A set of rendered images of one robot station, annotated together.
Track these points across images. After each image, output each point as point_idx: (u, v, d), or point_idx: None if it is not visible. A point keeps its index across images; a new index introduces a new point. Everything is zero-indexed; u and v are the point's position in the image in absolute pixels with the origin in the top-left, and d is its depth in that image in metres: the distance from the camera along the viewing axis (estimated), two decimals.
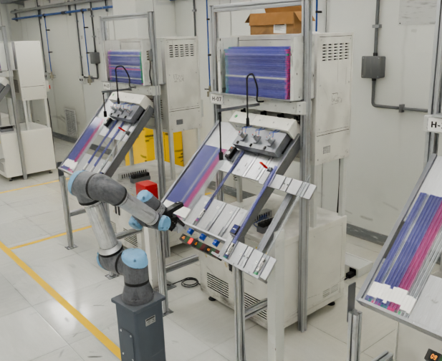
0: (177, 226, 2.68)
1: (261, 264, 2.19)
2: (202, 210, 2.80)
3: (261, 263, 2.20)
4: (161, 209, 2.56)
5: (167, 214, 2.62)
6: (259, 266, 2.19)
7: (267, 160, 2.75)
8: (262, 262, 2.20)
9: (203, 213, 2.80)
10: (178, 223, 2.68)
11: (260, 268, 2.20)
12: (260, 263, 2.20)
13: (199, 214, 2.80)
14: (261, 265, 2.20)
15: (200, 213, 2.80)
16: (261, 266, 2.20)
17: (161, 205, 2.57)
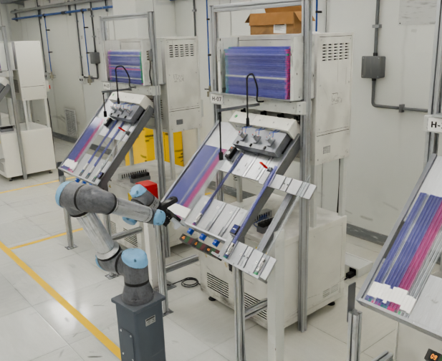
0: (173, 221, 2.63)
1: (261, 264, 2.19)
2: (198, 215, 2.79)
3: (261, 263, 2.20)
4: (155, 204, 2.53)
5: (162, 209, 2.59)
6: (259, 266, 2.19)
7: (267, 160, 2.75)
8: (262, 262, 2.20)
9: (200, 217, 2.79)
10: (173, 218, 2.63)
11: (260, 268, 2.20)
12: (260, 263, 2.20)
13: (195, 218, 2.79)
14: (261, 265, 2.20)
15: (196, 218, 2.79)
16: (261, 266, 2.20)
17: (155, 200, 2.54)
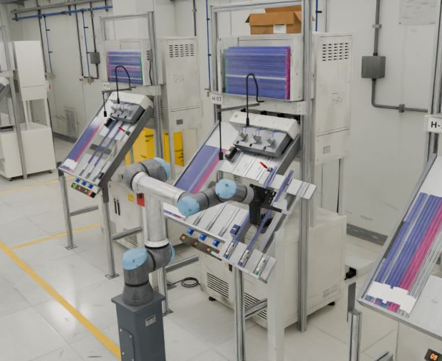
0: None
1: (261, 264, 2.19)
2: (245, 253, 2.29)
3: (261, 263, 2.20)
4: None
5: None
6: (259, 266, 2.19)
7: (267, 160, 2.75)
8: (262, 262, 2.20)
9: (247, 255, 2.29)
10: None
11: (260, 268, 2.20)
12: (260, 263, 2.20)
13: (242, 257, 2.29)
14: (261, 265, 2.20)
15: (243, 256, 2.29)
16: (261, 266, 2.20)
17: None
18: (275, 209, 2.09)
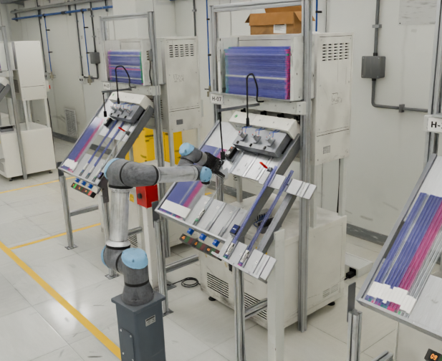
0: None
1: (200, 213, 2.79)
2: (245, 253, 2.29)
3: (200, 213, 2.79)
4: None
5: None
6: (200, 215, 2.79)
7: (267, 160, 2.75)
8: (202, 211, 2.79)
9: (247, 255, 2.29)
10: None
11: (200, 215, 2.79)
12: (200, 212, 2.79)
13: (242, 257, 2.29)
14: (201, 214, 2.79)
15: (243, 256, 2.29)
16: (201, 214, 2.79)
17: None
18: (222, 175, 2.78)
